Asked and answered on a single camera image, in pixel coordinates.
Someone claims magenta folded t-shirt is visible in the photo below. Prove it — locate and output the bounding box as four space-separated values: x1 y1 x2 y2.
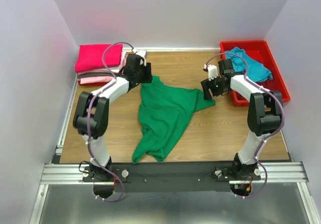
74 44 123 73

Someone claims light pink folded t-shirt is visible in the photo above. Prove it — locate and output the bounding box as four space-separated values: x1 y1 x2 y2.
77 53 126 85

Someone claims dark red t-shirt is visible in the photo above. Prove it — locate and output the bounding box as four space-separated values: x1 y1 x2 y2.
236 78 278 100

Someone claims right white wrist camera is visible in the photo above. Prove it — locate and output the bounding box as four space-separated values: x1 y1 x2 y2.
203 64 219 81

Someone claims blue t-shirt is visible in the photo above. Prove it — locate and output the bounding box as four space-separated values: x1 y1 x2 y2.
225 47 273 82

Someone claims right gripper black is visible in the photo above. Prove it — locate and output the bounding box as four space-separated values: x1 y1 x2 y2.
200 74 227 100

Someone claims red plastic bin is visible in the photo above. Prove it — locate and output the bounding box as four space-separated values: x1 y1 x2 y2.
220 40 290 102

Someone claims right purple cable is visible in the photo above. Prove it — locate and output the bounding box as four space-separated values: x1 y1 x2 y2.
204 52 285 199

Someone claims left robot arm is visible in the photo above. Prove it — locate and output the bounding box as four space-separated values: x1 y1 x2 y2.
73 50 152 181

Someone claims grey folded t-shirt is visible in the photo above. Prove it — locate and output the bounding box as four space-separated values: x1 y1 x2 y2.
77 72 113 78

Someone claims green t-shirt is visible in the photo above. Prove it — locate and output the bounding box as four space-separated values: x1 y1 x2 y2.
132 75 216 164

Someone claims red folded t-shirt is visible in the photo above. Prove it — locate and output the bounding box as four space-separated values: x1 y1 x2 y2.
77 78 102 86

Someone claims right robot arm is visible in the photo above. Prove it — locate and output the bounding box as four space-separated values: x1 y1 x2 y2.
201 59 284 180

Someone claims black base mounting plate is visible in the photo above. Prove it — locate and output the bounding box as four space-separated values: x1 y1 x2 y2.
79 161 263 197

